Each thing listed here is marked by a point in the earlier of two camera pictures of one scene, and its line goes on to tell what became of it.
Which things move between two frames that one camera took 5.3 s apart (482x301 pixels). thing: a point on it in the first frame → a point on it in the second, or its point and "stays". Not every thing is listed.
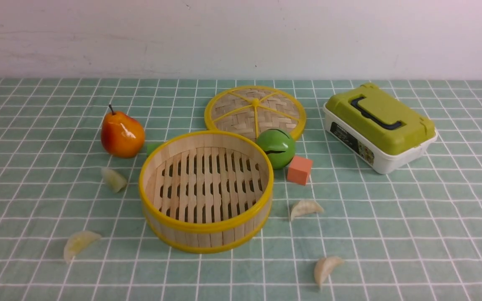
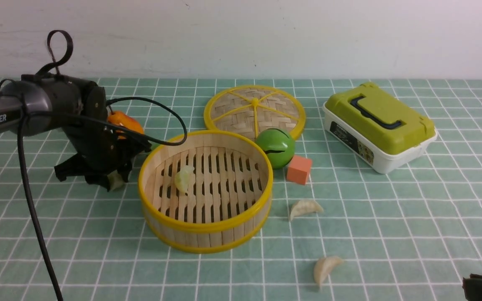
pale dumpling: (323, 267) stays
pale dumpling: (78, 241) → (185, 179)
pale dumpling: (304, 207) stays
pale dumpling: (116, 180) stays
